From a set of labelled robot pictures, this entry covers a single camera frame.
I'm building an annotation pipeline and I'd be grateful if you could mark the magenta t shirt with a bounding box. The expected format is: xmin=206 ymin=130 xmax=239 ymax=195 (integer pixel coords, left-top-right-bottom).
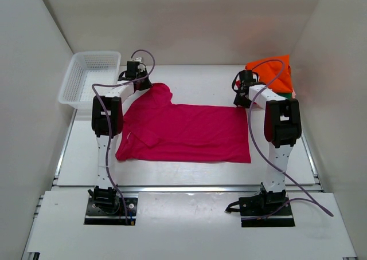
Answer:
xmin=115 ymin=83 xmax=251 ymax=163

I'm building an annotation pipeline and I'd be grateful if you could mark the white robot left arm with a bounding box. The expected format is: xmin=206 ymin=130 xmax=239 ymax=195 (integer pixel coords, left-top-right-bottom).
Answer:
xmin=88 ymin=57 xmax=152 ymax=215

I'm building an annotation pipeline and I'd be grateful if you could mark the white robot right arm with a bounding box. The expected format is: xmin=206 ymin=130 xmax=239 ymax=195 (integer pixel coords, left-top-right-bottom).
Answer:
xmin=225 ymin=69 xmax=302 ymax=219

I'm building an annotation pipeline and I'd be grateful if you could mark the orange folded t shirt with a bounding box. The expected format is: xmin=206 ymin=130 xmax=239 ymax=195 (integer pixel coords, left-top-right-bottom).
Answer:
xmin=245 ymin=54 xmax=293 ymax=93

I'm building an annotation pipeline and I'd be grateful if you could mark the green folded t shirt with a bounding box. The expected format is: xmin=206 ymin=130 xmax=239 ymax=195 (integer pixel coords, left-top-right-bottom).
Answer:
xmin=279 ymin=93 xmax=293 ymax=100

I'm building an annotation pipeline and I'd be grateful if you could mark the white plastic basket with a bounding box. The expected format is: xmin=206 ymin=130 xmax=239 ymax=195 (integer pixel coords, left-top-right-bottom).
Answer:
xmin=58 ymin=51 xmax=121 ymax=110

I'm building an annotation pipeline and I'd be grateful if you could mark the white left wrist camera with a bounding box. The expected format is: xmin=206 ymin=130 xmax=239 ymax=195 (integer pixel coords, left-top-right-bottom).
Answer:
xmin=132 ymin=57 xmax=147 ymax=72

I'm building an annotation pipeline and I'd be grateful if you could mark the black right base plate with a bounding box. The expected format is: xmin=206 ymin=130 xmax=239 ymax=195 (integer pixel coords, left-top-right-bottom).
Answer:
xmin=225 ymin=187 xmax=295 ymax=228

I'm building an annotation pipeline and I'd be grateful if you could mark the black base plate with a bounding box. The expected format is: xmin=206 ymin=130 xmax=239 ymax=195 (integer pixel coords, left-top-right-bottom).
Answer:
xmin=84 ymin=187 xmax=138 ymax=226
xmin=225 ymin=187 xmax=295 ymax=228

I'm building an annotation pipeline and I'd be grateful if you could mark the aluminium rail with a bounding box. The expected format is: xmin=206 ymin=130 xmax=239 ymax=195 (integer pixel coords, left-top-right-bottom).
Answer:
xmin=51 ymin=184 xmax=322 ymax=193

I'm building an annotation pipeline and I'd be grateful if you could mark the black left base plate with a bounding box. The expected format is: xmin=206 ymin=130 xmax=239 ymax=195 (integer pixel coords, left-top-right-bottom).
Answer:
xmin=84 ymin=187 xmax=138 ymax=226

